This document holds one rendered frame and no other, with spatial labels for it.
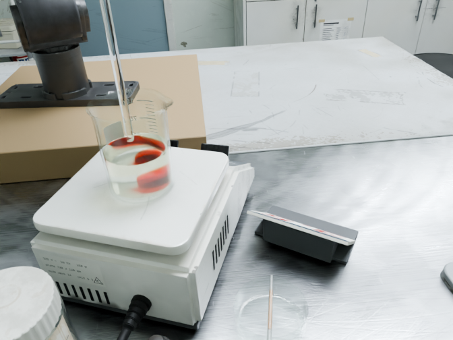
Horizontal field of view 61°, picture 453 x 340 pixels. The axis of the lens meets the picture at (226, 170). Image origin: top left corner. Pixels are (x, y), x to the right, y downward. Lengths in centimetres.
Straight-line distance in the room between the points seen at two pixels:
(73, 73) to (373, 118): 44
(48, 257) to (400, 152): 42
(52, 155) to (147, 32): 280
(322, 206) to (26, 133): 37
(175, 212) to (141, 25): 300
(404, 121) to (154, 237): 45
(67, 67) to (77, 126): 9
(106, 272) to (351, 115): 44
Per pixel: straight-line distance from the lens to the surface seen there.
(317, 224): 39
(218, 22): 325
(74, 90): 59
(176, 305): 29
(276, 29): 272
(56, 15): 55
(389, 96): 70
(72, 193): 32
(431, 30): 315
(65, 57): 58
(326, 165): 49
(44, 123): 56
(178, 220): 27
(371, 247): 39
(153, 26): 324
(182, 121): 50
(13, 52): 243
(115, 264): 28
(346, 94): 69
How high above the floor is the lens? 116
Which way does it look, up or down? 34 degrees down
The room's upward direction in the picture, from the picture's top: 3 degrees counter-clockwise
